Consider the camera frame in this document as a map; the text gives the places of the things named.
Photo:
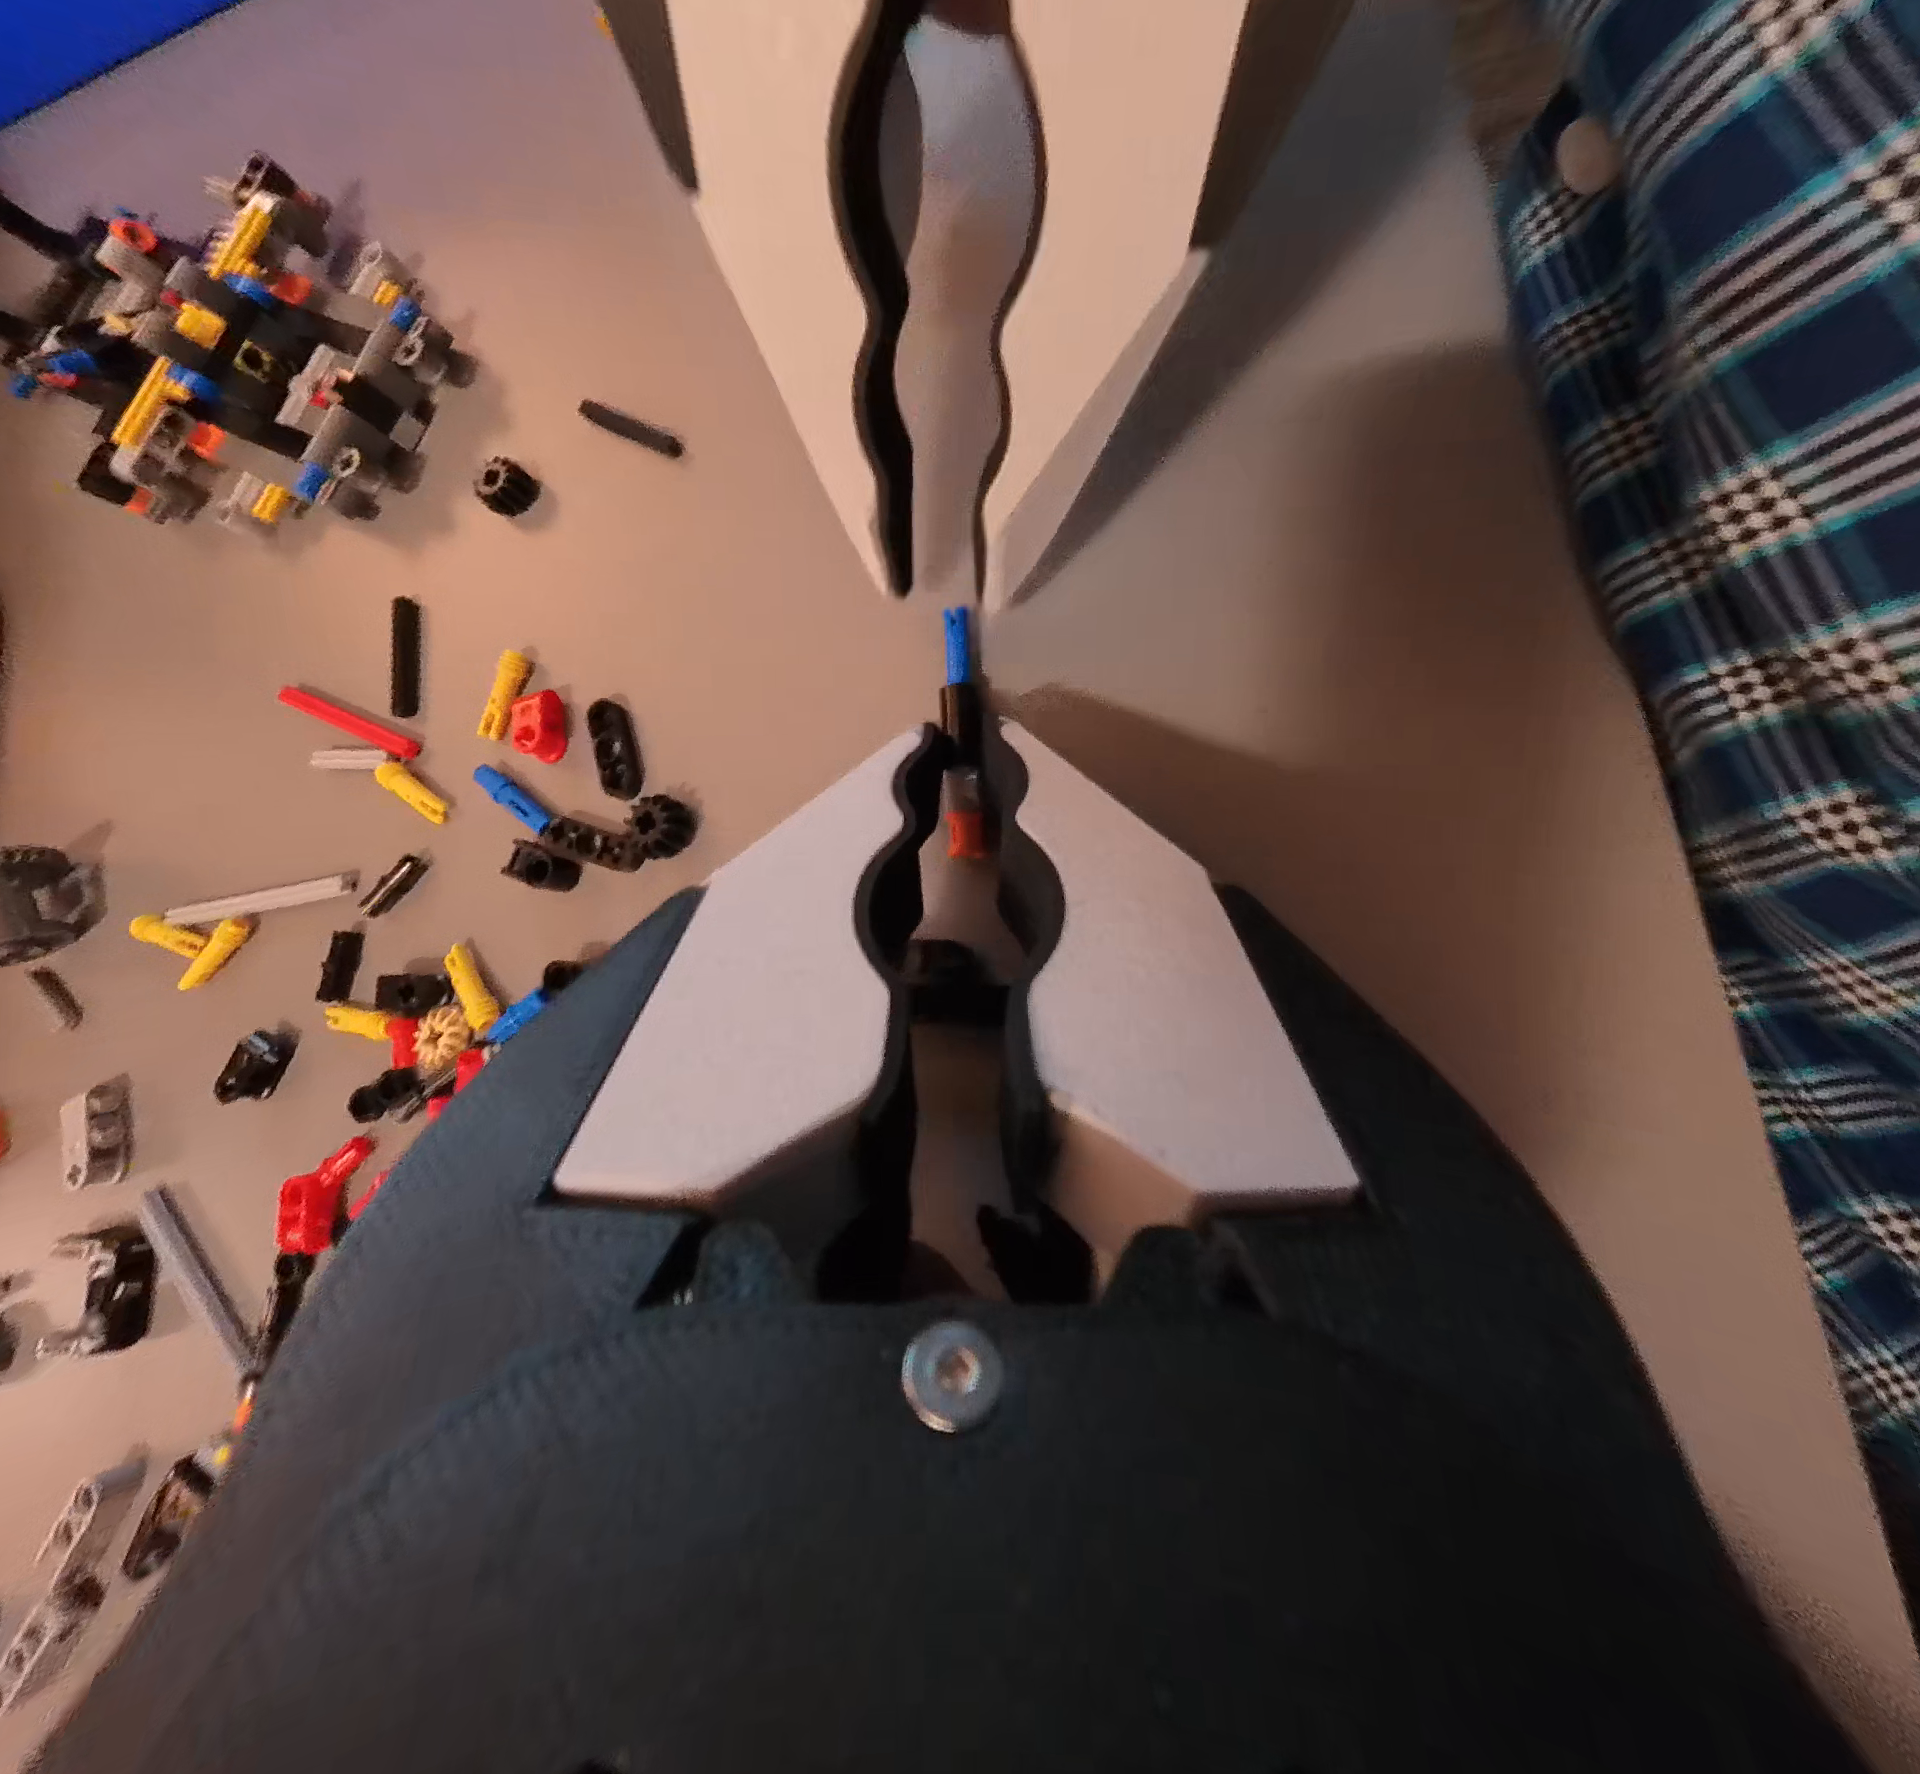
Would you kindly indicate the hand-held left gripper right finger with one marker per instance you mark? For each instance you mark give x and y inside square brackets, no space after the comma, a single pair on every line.
[1184,1040]

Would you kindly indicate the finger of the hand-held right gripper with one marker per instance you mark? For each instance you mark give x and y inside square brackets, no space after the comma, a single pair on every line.
[750,78]
[1139,78]

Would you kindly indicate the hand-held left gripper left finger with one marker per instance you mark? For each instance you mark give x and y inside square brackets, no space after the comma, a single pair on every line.
[750,1040]

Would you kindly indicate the orange grey lego T connector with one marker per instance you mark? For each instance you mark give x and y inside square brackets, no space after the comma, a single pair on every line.
[966,829]

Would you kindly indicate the black lego tube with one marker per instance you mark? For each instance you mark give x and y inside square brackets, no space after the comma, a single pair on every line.
[630,428]

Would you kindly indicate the black lego sleeve connector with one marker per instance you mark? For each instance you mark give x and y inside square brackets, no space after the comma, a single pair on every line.
[955,729]

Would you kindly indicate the person's right forearm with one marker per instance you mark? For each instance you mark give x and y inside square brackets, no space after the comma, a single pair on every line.
[1724,78]

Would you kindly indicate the black lego gear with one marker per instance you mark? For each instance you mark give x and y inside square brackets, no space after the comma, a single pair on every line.
[660,826]
[507,485]

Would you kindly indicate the black bent lego liftarm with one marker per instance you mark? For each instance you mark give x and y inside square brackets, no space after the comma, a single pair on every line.
[594,845]

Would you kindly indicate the black double-hole lego connector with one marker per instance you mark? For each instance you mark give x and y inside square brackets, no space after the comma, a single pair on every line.
[539,863]

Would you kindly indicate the pile of mixed lego pieces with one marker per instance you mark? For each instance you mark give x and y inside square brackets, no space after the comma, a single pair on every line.
[435,1040]

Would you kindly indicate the black three-hole lego liftarm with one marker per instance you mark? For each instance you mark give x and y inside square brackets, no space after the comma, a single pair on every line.
[611,738]

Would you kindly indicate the red lego connector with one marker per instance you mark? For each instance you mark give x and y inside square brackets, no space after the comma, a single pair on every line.
[535,724]

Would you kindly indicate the black lego pin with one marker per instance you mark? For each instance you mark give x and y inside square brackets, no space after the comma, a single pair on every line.
[340,966]
[393,881]

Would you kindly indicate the yellow lego pin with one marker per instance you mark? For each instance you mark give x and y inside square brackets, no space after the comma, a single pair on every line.
[503,694]
[166,930]
[408,791]
[220,954]

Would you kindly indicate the short grey lego axle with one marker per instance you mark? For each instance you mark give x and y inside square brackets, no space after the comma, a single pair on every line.
[345,760]

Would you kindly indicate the black lego axle connector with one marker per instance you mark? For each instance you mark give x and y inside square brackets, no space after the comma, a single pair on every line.
[255,1065]

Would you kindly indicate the red lego axle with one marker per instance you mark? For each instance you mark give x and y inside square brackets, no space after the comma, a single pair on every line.
[348,722]

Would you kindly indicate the black lego axle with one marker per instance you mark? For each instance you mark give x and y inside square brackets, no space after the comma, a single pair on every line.
[404,656]

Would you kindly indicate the partly built lego chassis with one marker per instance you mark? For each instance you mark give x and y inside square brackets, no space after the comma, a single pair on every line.
[225,350]

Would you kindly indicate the long dark grey lego axle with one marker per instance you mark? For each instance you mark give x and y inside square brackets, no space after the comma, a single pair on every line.
[194,1273]

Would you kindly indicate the short grey lego beam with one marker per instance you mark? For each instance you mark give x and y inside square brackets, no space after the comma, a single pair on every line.
[98,1128]

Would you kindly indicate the dark curved lego panel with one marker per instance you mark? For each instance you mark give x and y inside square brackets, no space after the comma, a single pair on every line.
[113,1286]

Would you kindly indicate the dark grey lego connector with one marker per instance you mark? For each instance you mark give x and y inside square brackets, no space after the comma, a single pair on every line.
[57,999]

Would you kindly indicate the grey lego differential gear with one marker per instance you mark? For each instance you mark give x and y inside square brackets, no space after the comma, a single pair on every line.
[37,897]

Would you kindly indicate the black lego claw piece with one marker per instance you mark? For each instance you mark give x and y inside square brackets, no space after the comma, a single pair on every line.
[171,1497]

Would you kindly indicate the grey lego liftarm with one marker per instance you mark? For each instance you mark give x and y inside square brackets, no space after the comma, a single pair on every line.
[92,1512]
[37,1640]

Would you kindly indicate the person in plaid shirt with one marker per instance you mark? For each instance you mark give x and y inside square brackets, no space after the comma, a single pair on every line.
[1830,905]

